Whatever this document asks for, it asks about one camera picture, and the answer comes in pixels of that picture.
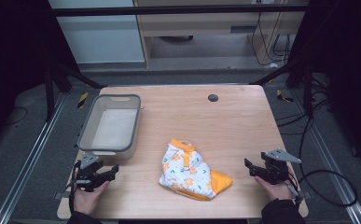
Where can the light wooden desk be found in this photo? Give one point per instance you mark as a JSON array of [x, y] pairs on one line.
[[200, 25]]

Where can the person's left hand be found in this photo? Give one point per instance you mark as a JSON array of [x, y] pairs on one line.
[[86, 199]]

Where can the black metal crossbar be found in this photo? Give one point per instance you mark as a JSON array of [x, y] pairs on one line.
[[169, 10]]

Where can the aluminium floor rail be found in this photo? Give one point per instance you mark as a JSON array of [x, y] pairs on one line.
[[330, 161], [29, 158]]

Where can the grey table grommet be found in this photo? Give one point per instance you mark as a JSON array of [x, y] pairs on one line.
[[213, 98]]

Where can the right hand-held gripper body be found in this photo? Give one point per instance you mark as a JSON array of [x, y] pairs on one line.
[[276, 168]]

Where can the white basket with grey rim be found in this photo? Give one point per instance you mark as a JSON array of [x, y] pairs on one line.
[[113, 127]]

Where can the yellow and black tape strip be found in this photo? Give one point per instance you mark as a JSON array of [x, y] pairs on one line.
[[282, 95], [82, 99]]

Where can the white cabinet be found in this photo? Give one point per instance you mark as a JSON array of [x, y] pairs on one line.
[[100, 40]]

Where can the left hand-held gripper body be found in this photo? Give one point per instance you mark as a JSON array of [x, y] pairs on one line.
[[87, 174]]

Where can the person's right hand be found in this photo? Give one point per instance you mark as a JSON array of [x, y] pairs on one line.
[[274, 189]]

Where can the black metal frame stand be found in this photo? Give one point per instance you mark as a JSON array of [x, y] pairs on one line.
[[308, 90], [49, 93]]

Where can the white and orange baby garment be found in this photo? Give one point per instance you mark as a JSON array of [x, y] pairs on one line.
[[187, 171]]

